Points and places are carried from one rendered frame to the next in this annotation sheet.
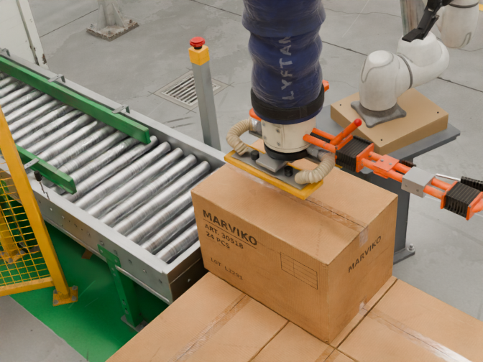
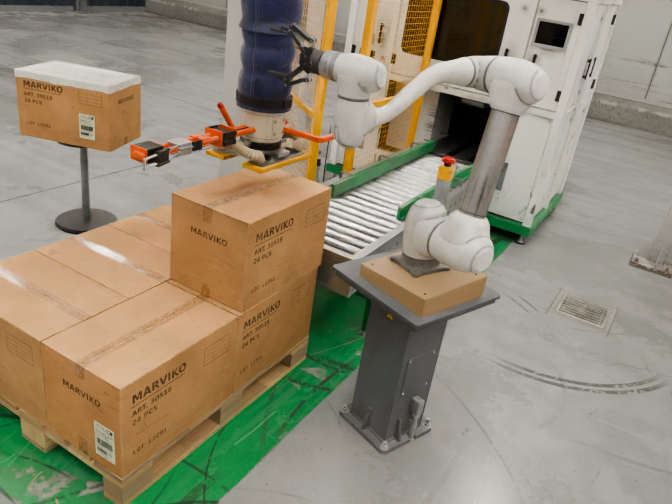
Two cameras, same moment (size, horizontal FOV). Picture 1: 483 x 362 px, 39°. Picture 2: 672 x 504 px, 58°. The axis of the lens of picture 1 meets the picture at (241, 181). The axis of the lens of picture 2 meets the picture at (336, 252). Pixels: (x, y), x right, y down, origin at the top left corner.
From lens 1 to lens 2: 299 cm
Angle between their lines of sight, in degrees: 60
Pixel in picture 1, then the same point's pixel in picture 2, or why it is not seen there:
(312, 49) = (251, 49)
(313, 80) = (249, 77)
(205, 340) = not seen: hidden behind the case
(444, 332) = (170, 330)
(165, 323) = not seen: hidden behind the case
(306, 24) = (245, 23)
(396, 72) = (419, 219)
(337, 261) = (180, 202)
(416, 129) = (392, 281)
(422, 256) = (378, 460)
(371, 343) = (166, 296)
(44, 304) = not seen: hidden behind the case
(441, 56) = (463, 245)
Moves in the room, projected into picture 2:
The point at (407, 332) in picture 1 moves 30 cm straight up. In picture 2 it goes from (175, 312) to (176, 244)
